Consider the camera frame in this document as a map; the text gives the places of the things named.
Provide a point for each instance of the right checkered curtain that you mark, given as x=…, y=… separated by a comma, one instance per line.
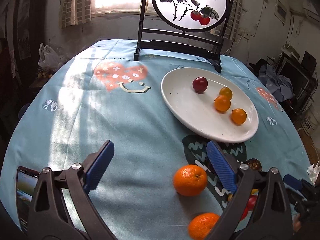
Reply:
x=232, y=28

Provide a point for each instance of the light blue printed tablecloth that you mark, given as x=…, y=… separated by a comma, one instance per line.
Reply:
x=98, y=96

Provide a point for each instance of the large orange persimmon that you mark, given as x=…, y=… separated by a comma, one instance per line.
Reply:
x=222, y=103

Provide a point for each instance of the red cherry tomato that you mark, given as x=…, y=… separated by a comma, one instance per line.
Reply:
x=251, y=202
x=244, y=214

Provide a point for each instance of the black metal rack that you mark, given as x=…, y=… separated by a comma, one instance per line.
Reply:
x=302, y=76

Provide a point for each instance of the white plastic bucket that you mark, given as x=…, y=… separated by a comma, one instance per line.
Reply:
x=310, y=120

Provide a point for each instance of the yellow round fruit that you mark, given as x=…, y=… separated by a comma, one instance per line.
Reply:
x=254, y=191

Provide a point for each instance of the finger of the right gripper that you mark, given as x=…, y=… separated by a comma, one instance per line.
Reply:
x=293, y=182

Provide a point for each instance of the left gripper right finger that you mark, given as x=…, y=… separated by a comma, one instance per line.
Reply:
x=271, y=215

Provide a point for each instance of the white oval plate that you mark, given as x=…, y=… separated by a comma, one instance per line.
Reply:
x=196, y=110

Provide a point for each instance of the round painted table screen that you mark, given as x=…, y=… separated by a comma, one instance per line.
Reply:
x=203, y=21

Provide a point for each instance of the mandarin orange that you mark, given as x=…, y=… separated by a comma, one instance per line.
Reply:
x=201, y=225
x=190, y=180

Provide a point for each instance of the crumpled white tissue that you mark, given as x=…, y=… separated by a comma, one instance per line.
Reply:
x=313, y=173

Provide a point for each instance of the person's right hand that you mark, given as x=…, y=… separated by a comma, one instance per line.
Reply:
x=296, y=223

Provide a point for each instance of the checkered curtain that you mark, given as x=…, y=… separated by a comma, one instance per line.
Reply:
x=74, y=12
x=232, y=28

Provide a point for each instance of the pile of blue clothes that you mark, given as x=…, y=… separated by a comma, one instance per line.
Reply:
x=278, y=85

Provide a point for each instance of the red smartphone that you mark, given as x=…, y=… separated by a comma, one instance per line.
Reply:
x=26, y=180

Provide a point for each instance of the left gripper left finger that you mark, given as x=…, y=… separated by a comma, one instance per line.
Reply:
x=48, y=215

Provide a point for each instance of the dark wrinkled passion fruit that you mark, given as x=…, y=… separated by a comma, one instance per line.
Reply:
x=254, y=164

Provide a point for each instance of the white plastic bag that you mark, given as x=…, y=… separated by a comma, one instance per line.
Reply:
x=49, y=60

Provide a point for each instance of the left checkered curtain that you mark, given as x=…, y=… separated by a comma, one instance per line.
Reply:
x=74, y=12

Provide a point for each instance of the small orange tomato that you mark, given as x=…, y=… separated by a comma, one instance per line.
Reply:
x=238, y=116
x=225, y=91

